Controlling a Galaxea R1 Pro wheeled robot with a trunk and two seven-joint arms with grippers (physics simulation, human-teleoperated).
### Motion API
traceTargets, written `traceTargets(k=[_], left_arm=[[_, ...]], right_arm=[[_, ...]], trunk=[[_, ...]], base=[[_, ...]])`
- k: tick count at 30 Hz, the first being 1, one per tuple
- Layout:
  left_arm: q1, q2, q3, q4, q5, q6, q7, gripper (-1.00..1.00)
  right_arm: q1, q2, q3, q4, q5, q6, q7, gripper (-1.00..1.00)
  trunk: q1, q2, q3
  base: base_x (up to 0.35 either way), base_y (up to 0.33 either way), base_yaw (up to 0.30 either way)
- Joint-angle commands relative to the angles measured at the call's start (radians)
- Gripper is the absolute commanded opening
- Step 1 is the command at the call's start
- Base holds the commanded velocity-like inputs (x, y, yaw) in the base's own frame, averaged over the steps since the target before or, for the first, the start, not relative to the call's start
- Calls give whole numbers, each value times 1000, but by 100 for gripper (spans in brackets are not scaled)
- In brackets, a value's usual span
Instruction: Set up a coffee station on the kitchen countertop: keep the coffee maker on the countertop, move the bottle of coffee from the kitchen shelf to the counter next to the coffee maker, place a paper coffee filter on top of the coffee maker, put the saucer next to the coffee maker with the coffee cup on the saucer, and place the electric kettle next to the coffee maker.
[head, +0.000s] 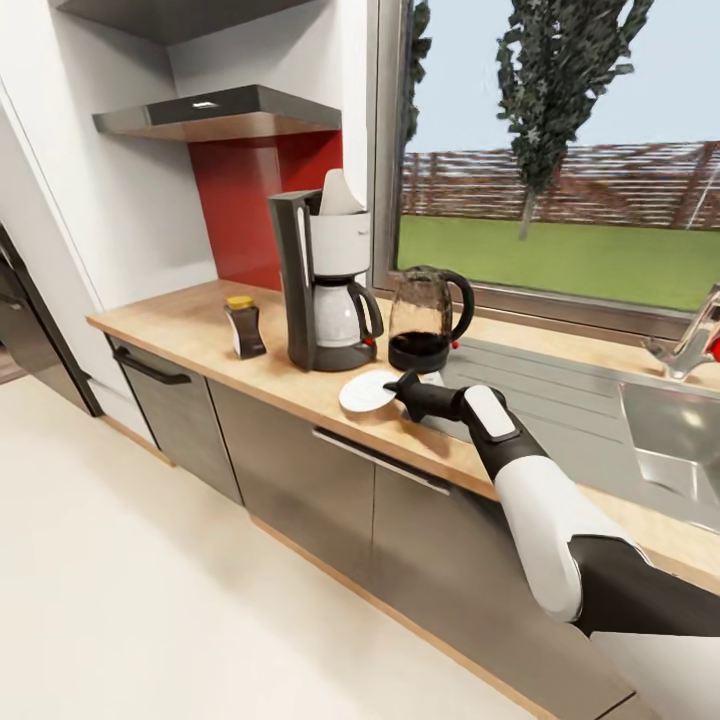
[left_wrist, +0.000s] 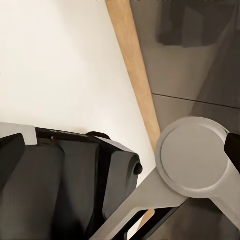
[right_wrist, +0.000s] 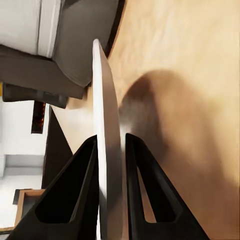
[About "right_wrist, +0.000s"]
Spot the saucer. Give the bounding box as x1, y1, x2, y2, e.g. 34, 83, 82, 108
92, 39, 123, 240

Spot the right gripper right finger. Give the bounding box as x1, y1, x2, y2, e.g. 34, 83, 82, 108
125, 133, 210, 240

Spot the bottle of coffee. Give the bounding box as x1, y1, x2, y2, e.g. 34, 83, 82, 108
0, 83, 69, 109

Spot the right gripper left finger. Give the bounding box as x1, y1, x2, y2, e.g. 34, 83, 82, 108
6, 134, 99, 240

